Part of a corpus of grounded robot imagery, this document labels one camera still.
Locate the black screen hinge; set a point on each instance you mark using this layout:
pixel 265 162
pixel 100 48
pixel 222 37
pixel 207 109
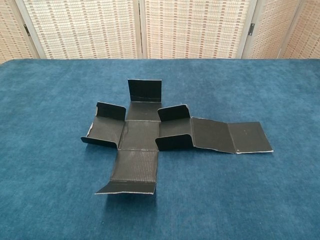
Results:
pixel 25 28
pixel 251 28

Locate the woven bamboo screen panel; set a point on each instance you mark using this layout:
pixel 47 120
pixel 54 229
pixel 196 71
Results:
pixel 82 27
pixel 310 32
pixel 10 30
pixel 195 27
pixel 272 27

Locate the blue felt table cover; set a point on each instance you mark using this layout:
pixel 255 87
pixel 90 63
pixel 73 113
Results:
pixel 225 200

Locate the black cardboard folding box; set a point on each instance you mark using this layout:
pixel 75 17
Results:
pixel 140 135

